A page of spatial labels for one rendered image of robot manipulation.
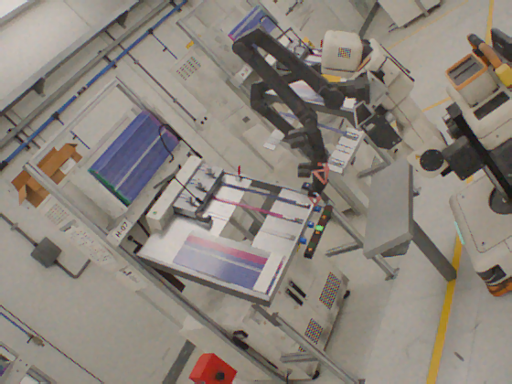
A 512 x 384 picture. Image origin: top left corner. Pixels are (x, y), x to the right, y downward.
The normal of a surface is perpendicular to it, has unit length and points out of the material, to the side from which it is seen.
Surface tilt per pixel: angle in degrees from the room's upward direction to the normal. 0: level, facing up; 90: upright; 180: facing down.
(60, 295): 90
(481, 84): 92
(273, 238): 44
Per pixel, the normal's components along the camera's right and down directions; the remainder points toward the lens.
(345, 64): -0.12, 0.50
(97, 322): 0.62, -0.31
